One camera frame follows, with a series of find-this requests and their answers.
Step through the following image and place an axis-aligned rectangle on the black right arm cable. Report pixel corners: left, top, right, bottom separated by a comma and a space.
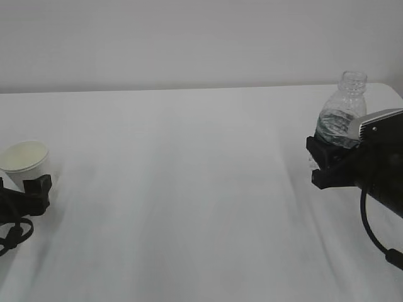
360, 185, 403, 271

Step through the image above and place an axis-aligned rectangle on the clear green-label water bottle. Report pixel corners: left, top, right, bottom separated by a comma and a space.
314, 71, 367, 162

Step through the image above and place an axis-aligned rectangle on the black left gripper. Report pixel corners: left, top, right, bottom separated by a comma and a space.
1, 174, 52, 222

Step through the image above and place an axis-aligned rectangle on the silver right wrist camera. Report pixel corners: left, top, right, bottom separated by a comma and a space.
347, 108, 402, 143

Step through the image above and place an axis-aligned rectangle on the white paper cup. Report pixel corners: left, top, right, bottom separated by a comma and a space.
1, 141, 52, 192

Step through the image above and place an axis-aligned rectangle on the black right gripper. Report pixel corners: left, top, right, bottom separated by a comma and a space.
306, 136, 402, 204

